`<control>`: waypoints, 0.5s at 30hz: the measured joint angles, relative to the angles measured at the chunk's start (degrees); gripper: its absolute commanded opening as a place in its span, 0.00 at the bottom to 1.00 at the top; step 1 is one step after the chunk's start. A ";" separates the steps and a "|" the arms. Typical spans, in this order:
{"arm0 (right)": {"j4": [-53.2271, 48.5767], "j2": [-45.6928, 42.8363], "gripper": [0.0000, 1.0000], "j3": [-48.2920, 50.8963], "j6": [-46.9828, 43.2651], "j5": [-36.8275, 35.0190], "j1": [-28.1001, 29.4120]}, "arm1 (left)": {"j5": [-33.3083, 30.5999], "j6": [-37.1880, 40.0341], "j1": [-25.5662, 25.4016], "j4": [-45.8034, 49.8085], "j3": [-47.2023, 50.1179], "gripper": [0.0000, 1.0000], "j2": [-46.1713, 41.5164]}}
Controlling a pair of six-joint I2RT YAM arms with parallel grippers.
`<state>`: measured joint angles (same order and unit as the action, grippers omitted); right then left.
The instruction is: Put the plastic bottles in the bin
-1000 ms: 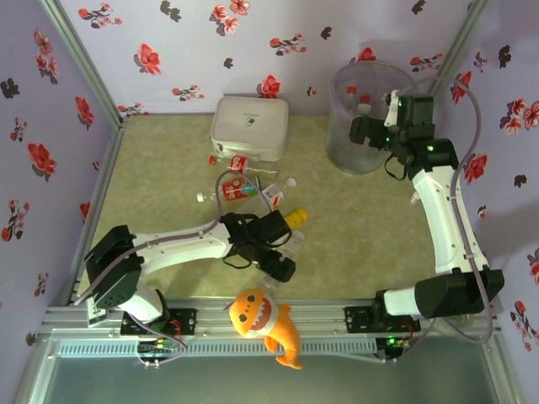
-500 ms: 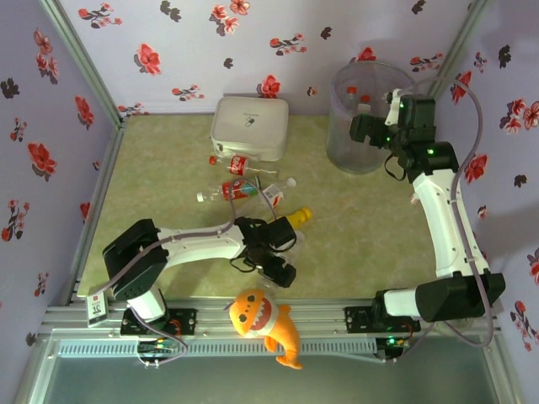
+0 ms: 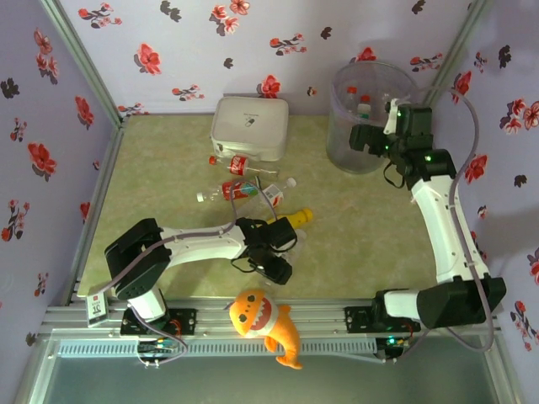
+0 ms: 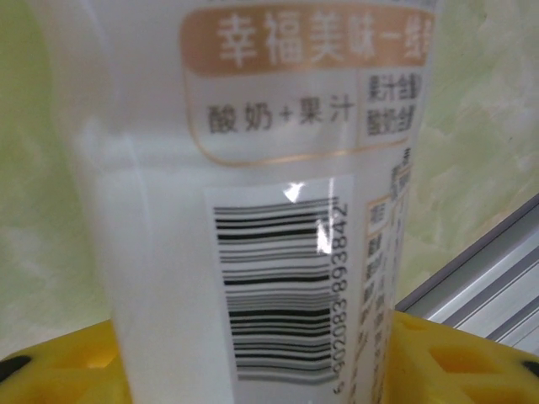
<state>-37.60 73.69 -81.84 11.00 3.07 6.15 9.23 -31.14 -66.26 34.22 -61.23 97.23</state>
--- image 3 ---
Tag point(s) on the clear bottle with red cap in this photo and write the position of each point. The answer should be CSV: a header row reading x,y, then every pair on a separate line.
x,y
351,94

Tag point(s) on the white and red label bottle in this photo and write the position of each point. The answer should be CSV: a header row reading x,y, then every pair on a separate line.
x,y
273,195

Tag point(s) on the red and green label bottle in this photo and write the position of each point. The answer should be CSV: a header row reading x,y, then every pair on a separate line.
x,y
240,191

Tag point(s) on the yellow plastic bottle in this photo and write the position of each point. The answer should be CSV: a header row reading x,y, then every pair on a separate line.
x,y
301,216

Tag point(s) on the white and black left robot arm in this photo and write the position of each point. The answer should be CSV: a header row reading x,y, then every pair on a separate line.
x,y
202,246

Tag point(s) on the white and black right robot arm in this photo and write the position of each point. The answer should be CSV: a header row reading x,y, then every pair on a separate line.
x,y
442,227

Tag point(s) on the transparent grey plastic bin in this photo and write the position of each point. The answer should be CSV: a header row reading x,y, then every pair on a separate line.
x,y
358,160

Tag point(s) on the orange shark plush toy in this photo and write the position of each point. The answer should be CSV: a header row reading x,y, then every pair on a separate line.
x,y
257,315

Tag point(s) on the red-capped cola bottle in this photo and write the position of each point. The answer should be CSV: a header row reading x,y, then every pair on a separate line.
x,y
238,165

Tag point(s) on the white lidded box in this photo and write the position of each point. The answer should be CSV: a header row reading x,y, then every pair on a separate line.
x,y
250,122

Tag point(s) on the control board with green light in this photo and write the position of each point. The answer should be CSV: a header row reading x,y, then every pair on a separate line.
x,y
393,343

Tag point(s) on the small circuit board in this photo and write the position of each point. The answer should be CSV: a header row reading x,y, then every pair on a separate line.
x,y
158,347

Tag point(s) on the white printed tag card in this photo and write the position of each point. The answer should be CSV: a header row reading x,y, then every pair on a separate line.
x,y
97,309

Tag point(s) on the aluminium front frame rail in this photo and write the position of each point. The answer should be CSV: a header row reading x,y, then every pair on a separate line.
x,y
320,317

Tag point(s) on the aluminium frame post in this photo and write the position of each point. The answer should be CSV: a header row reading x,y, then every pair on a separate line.
x,y
463,38
80,59

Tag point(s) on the aluminium side frame rail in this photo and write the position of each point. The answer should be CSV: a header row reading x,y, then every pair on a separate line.
x,y
99,198

